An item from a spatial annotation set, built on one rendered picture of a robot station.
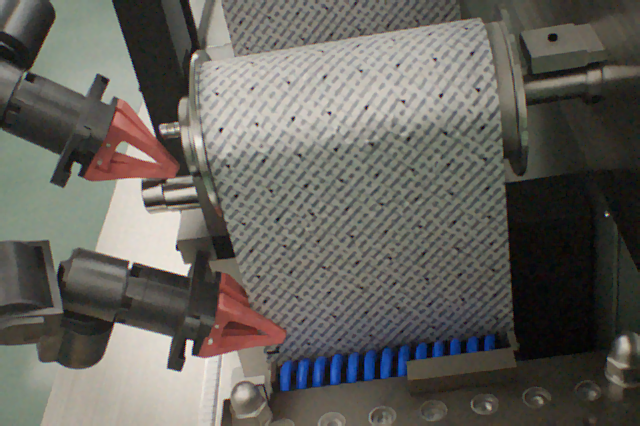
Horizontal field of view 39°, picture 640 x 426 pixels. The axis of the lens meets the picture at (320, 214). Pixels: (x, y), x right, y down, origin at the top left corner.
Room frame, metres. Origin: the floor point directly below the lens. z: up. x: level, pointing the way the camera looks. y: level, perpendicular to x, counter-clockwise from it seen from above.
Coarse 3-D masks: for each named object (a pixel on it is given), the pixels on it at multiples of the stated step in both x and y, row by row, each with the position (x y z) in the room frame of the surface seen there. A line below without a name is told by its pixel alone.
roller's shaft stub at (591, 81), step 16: (592, 64) 0.64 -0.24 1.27; (528, 80) 0.65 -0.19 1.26; (544, 80) 0.65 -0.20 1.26; (560, 80) 0.65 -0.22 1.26; (576, 80) 0.64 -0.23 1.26; (592, 80) 0.64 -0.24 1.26; (528, 96) 0.65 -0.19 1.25; (544, 96) 0.64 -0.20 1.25; (560, 96) 0.64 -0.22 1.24; (576, 96) 0.64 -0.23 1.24; (592, 96) 0.64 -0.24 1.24
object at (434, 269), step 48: (480, 192) 0.61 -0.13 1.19; (240, 240) 0.63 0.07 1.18; (288, 240) 0.62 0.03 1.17; (336, 240) 0.62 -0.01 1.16; (384, 240) 0.61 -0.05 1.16; (432, 240) 0.61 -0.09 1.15; (480, 240) 0.61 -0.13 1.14; (288, 288) 0.62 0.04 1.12; (336, 288) 0.62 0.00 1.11; (384, 288) 0.61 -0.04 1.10; (432, 288) 0.61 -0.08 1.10; (480, 288) 0.61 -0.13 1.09; (288, 336) 0.63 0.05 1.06; (336, 336) 0.62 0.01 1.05; (384, 336) 0.62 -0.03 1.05; (432, 336) 0.61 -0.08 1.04; (480, 336) 0.61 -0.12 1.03
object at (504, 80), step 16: (496, 32) 0.66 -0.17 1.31; (496, 48) 0.64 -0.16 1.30; (496, 64) 0.63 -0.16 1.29; (496, 80) 0.62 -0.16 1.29; (512, 80) 0.62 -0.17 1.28; (512, 96) 0.61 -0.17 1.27; (512, 112) 0.61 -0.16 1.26; (192, 128) 0.65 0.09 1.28; (512, 128) 0.61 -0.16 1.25; (512, 144) 0.61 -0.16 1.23
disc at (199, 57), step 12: (192, 60) 0.69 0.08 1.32; (204, 60) 0.72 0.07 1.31; (192, 72) 0.67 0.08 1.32; (192, 84) 0.66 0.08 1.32; (192, 96) 0.65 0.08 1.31; (192, 108) 0.64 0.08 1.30; (192, 120) 0.64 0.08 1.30; (204, 144) 0.63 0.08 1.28; (204, 156) 0.62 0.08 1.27; (204, 168) 0.62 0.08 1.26; (204, 180) 0.62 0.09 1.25; (216, 192) 0.63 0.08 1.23; (216, 204) 0.62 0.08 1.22
